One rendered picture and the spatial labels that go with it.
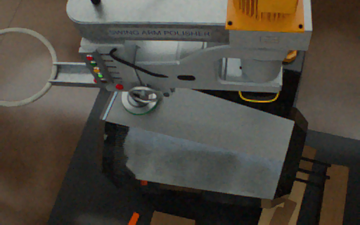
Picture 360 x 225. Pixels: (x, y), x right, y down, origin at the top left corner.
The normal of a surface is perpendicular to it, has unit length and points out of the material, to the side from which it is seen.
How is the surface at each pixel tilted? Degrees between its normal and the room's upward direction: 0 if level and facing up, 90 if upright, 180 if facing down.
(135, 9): 0
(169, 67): 90
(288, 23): 0
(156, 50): 4
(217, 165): 45
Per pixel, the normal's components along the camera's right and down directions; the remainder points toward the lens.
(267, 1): -0.10, 0.91
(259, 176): -0.25, 0.33
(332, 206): -0.08, -0.42
